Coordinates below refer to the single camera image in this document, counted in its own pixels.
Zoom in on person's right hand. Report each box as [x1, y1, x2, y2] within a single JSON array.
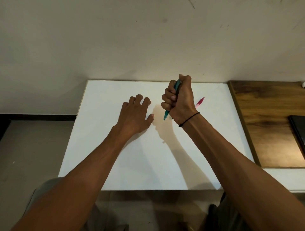
[[161, 74, 199, 126]]

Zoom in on person's left hand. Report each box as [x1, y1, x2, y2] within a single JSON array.
[[115, 94, 154, 139]]

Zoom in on teal pen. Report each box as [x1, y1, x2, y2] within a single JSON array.
[[163, 79, 182, 121]]

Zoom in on grey shorts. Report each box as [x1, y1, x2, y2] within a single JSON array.
[[23, 177, 246, 231]]

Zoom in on black flat device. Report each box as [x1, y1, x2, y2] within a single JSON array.
[[288, 115, 305, 160]]

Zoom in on person's left forearm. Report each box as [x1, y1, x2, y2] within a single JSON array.
[[11, 124, 134, 231]]

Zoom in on person's right forearm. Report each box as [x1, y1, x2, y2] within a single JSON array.
[[178, 114, 305, 231]]

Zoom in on brown wooden desk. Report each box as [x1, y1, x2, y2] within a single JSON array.
[[227, 80, 305, 168]]

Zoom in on black wrist band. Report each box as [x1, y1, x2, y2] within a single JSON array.
[[178, 112, 201, 127]]

